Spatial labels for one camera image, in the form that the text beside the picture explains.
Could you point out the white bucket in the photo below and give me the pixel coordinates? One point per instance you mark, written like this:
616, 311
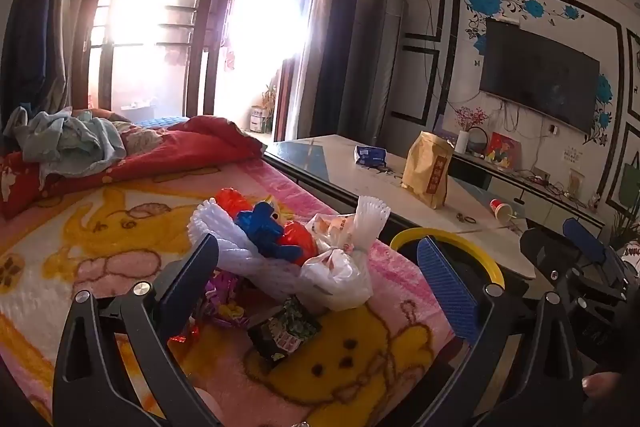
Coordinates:
258, 119

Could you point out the pink artificial flowers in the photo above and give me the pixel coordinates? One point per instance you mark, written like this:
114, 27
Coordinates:
470, 117

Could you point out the pink printed blanket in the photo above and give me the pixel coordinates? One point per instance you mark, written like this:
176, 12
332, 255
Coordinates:
125, 247

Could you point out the brown paper bag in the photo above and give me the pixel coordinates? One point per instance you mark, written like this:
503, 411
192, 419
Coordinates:
425, 177

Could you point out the yellow rimmed trash bin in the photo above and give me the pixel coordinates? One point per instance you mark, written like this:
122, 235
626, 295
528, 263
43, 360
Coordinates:
460, 234

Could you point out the person's right hand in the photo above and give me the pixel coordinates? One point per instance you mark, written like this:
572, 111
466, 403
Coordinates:
602, 384

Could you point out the red picture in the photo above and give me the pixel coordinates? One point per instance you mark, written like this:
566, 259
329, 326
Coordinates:
505, 151

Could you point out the black wall television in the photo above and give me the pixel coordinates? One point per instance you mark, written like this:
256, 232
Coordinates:
540, 72

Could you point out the white vase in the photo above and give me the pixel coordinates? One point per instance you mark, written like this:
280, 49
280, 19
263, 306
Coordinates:
461, 142

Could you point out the red plastic wrapper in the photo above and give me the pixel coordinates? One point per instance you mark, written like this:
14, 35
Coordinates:
297, 242

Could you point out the purple printed card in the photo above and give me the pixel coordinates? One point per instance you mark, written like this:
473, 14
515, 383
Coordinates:
442, 131

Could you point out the white wall socket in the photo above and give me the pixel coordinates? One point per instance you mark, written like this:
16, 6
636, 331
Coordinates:
552, 128

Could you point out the dark green snack packet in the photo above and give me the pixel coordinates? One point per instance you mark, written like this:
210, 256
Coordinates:
285, 332

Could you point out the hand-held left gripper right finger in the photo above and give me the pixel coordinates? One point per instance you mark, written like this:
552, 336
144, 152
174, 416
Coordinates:
447, 292

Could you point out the white television cabinet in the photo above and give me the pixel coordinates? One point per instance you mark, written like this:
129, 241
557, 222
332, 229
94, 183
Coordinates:
540, 202

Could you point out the white plastic bag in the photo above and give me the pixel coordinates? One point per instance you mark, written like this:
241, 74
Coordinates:
335, 277

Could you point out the brown glass door frame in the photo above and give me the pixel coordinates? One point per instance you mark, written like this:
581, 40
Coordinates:
202, 57

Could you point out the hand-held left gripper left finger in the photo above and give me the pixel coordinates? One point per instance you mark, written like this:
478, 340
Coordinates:
192, 279

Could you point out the dark blue curtain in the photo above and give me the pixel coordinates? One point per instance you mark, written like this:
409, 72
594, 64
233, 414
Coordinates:
30, 47
345, 32

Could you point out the grey curtain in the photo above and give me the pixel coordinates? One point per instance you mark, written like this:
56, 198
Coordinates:
307, 97
75, 7

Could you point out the red floral quilt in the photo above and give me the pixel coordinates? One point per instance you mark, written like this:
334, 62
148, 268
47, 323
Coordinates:
200, 142

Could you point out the white coffee table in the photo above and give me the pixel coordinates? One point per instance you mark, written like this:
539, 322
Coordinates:
340, 162

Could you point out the brown cushion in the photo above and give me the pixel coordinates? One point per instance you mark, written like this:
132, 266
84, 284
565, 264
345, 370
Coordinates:
105, 113

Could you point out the blue sofa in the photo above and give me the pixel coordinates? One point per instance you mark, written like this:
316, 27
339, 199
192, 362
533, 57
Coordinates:
155, 122

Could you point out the grey standing air conditioner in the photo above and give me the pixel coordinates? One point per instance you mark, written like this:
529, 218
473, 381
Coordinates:
375, 67

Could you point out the hanging pink clothes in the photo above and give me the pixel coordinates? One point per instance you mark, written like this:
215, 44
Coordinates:
232, 17

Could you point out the white foam fruit net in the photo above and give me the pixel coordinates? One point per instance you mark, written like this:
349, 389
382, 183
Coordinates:
235, 257
372, 214

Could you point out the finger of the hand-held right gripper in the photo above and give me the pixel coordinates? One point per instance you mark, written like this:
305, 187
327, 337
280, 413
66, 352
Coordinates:
542, 252
582, 234

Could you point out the light blue clothes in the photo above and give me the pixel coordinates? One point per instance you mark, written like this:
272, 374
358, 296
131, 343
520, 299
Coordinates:
75, 142

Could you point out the blue tissue packet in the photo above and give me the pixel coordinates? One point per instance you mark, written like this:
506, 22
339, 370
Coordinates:
370, 155

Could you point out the dry potted plant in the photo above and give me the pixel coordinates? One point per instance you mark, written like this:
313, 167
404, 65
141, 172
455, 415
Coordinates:
270, 99

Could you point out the green potted plant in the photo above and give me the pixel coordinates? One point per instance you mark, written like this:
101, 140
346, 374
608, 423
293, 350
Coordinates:
620, 227

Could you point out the blue flower wall decal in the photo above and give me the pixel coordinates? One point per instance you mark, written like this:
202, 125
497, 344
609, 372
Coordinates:
482, 2

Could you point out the red paper cup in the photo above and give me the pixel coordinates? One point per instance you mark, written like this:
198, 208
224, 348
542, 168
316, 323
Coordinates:
500, 208

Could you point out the purple foil wrapper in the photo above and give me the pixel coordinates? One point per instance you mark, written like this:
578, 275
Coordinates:
225, 302

